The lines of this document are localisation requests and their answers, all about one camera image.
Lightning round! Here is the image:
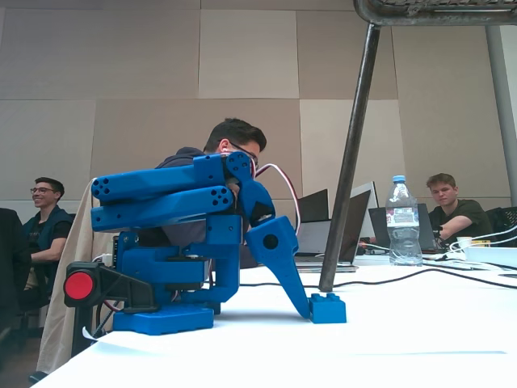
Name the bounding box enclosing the dark-haired man with glasses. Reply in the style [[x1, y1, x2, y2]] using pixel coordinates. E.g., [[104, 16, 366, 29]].
[[154, 117, 268, 268]]

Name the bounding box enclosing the blue toy brick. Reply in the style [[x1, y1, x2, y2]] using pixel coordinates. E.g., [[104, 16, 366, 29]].
[[309, 293, 347, 325]]

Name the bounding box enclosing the clear plastic water bottle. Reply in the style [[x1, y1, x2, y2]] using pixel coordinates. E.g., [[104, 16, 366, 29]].
[[385, 175, 424, 267]]

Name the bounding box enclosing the white and red servo cable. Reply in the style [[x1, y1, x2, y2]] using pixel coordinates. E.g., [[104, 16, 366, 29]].
[[253, 162, 303, 236]]

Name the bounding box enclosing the thin black cable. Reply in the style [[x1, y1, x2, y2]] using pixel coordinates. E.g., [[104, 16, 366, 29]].
[[237, 268, 517, 290]]

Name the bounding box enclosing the dark grey laptop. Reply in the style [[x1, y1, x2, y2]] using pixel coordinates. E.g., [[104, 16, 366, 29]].
[[294, 189, 372, 272]]

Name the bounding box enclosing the person in black clothes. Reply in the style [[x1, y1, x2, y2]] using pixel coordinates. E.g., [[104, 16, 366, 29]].
[[0, 207, 33, 337]]

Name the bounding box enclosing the black clamp with red knob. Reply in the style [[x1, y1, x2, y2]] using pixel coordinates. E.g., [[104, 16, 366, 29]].
[[63, 260, 159, 357]]

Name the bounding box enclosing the black laptop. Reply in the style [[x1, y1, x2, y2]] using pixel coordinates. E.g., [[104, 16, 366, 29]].
[[296, 188, 330, 224]]

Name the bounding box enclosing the smiling man in blue vest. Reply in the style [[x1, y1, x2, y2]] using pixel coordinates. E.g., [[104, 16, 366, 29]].
[[20, 176, 76, 313]]

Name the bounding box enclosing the dark laptop with wide lid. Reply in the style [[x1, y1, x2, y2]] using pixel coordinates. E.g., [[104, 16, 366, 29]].
[[368, 203, 439, 255]]

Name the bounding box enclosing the beige coat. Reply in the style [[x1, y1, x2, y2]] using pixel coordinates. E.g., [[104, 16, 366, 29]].
[[36, 181, 123, 375]]

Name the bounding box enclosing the dark cylindrical rod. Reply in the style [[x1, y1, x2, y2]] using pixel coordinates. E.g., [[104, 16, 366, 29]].
[[317, 0, 517, 293]]

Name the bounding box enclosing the blond man in dark t-shirt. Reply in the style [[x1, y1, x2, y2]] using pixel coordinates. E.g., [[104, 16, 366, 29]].
[[425, 172, 496, 244]]

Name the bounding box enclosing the white flat box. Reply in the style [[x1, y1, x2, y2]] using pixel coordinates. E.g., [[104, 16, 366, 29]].
[[463, 245, 517, 268]]

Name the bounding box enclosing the black office chair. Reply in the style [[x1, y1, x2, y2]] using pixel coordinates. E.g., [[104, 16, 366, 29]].
[[485, 206, 517, 244]]

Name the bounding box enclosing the silver laptop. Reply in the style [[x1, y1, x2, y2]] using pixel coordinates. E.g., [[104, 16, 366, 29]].
[[294, 220, 333, 257]]

